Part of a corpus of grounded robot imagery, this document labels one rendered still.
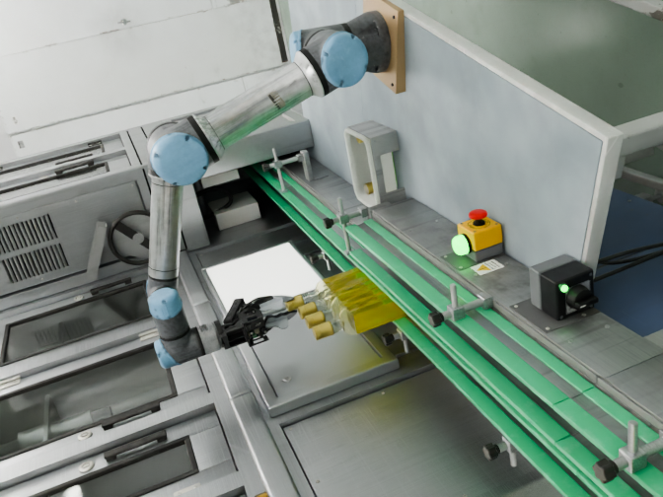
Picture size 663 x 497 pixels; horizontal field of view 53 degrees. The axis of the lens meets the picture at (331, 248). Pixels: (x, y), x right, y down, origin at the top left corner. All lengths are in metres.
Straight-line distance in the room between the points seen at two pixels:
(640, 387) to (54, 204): 2.02
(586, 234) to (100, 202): 1.79
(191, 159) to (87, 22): 3.78
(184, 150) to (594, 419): 0.94
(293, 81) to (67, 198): 1.24
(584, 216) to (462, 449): 0.55
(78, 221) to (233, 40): 3.01
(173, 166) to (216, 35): 3.87
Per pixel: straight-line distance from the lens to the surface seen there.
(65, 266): 2.64
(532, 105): 1.28
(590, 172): 1.20
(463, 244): 1.46
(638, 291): 1.39
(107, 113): 5.27
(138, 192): 2.56
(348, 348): 1.76
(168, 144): 1.46
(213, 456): 1.62
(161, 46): 5.25
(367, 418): 1.59
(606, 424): 1.08
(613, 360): 1.17
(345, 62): 1.53
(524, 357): 1.21
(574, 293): 1.24
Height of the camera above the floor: 1.46
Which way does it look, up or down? 14 degrees down
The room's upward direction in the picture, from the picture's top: 108 degrees counter-clockwise
